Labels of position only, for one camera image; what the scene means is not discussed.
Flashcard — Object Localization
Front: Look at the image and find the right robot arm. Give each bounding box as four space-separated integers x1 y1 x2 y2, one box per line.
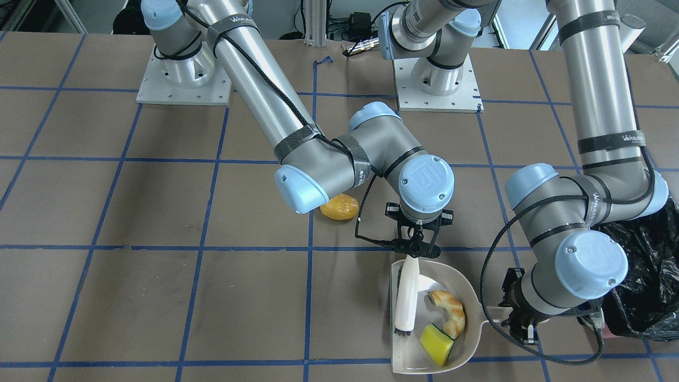
141 1 454 258

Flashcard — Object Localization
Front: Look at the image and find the croissant piece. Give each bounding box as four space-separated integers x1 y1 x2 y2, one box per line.
428 290 466 340

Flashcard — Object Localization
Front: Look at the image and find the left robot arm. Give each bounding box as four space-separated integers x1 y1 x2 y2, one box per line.
505 1 668 343

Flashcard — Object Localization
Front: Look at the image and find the beige plastic dustpan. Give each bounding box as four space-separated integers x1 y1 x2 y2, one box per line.
391 258 488 375

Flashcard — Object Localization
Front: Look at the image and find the beige hand brush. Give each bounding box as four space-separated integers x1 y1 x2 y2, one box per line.
393 255 420 336

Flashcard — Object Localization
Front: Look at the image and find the brown potato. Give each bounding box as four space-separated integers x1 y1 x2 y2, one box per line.
320 193 359 221

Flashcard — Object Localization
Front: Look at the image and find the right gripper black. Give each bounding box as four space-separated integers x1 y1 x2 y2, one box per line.
384 203 454 259

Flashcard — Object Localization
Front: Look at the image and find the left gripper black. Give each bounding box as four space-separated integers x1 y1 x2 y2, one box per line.
501 268 549 345

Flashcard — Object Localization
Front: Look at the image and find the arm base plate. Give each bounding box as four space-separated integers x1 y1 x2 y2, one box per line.
393 56 484 113
136 42 231 106

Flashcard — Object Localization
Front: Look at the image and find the yellow green sponge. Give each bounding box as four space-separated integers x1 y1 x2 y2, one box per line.
419 323 455 367

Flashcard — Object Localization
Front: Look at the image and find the black bag lined bin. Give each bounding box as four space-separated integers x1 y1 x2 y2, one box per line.
594 197 678 341

